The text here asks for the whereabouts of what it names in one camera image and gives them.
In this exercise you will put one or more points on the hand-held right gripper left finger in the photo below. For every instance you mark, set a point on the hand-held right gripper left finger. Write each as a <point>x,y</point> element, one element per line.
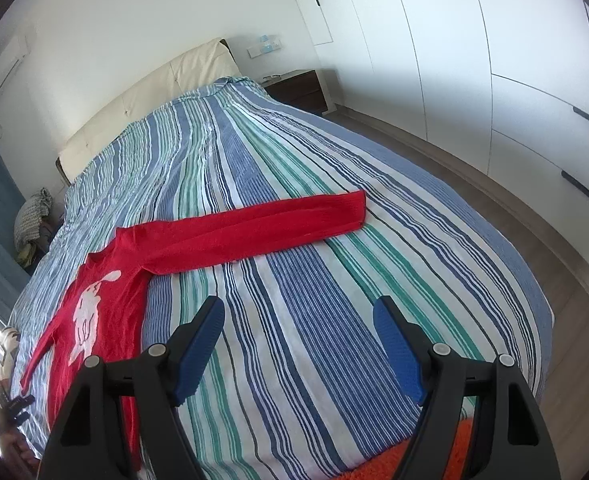
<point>202,345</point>

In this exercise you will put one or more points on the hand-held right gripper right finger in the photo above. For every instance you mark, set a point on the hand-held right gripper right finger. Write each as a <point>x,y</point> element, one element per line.
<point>397,350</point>

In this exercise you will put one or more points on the orange fuzzy cloth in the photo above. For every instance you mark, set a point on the orange fuzzy cloth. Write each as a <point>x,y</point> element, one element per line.
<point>374,465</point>

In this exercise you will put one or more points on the white wardrobe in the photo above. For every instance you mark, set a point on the white wardrobe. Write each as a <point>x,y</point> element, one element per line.
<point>449,35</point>

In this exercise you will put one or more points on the cream padded headboard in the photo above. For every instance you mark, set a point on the cream padded headboard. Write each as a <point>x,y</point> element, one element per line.
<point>149,90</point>

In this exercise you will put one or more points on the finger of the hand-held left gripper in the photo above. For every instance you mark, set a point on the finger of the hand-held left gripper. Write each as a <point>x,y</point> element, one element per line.
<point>22,402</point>

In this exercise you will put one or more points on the pile of checked clothes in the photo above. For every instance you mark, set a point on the pile of checked clothes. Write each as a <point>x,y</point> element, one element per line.
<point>32,220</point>

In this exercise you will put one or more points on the red sweater with white figure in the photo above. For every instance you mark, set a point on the red sweater with white figure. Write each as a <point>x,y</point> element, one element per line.
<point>199,240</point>

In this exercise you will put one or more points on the wall switch panel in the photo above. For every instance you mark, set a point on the wall switch panel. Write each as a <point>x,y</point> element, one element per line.
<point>263,47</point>

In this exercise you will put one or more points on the dark wooden nightstand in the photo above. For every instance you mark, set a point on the dark wooden nightstand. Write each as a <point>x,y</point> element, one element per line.
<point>299,87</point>

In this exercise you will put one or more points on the white air conditioner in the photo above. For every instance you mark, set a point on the white air conditioner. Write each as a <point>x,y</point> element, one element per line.
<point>4,67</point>

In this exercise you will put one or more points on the striped bed cover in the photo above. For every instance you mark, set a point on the striped bed cover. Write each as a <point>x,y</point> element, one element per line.
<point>324,185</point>

